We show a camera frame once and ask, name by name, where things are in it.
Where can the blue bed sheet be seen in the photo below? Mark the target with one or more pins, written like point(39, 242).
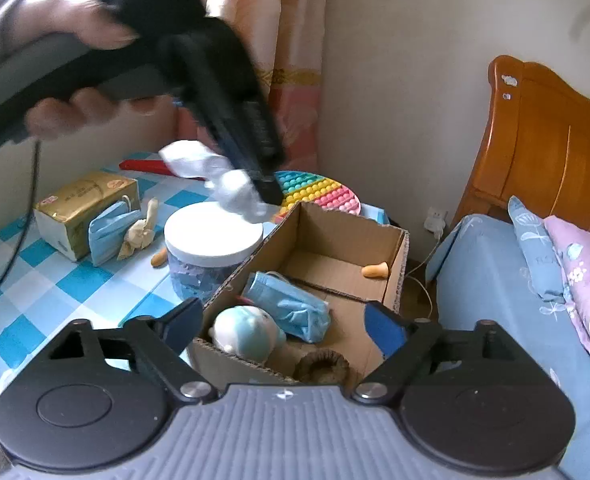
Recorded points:
point(500, 310)

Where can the blue face mask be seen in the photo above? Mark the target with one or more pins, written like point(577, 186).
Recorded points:
point(110, 232)
point(290, 305)

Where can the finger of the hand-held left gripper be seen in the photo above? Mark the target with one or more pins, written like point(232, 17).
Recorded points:
point(257, 105)
point(235, 125)

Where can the orange foam earplug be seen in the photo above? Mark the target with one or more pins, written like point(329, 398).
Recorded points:
point(375, 270)
point(159, 257)

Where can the person's left hand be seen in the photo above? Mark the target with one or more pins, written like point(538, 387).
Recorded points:
point(90, 22)

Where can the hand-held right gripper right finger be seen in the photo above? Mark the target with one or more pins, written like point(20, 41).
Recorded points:
point(385, 330)

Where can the blue white squishy toy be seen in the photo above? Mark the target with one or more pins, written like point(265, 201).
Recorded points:
point(245, 332)

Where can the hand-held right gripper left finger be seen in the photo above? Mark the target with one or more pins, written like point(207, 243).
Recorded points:
point(185, 322)

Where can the brown cardboard box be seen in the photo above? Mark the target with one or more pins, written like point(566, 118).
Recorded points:
point(325, 255)

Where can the white tissue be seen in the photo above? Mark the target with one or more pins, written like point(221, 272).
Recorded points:
point(225, 180)

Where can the clear jar with white lid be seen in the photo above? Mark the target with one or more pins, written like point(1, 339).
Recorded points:
point(210, 240)

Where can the cream knotted cloth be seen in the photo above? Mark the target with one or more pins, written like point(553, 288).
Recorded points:
point(137, 235)

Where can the blue floral pillow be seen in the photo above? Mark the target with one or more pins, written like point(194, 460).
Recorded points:
point(537, 255)

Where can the pink curtain with gold band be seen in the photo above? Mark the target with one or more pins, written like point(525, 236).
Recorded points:
point(295, 35)

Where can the brown hair scrunchie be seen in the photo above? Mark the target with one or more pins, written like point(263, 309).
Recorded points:
point(322, 367)

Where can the blue checkered tablecloth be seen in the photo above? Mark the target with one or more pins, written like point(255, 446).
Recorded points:
point(75, 290)

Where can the person's left forearm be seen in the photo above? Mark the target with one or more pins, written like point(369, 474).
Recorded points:
point(5, 25)

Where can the red folded hand fan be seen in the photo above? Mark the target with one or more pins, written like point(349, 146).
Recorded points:
point(145, 166)

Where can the folded blue face mask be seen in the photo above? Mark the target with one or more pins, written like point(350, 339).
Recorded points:
point(110, 232)

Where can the white wall socket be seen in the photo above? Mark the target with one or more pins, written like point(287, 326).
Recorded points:
point(436, 220)

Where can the rainbow pop bubble toy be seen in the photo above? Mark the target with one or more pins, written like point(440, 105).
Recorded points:
point(320, 192)

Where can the gold tissue pack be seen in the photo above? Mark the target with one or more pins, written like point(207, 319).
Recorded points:
point(70, 205)

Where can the wooden bed headboard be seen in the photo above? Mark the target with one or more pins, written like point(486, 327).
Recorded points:
point(550, 150)

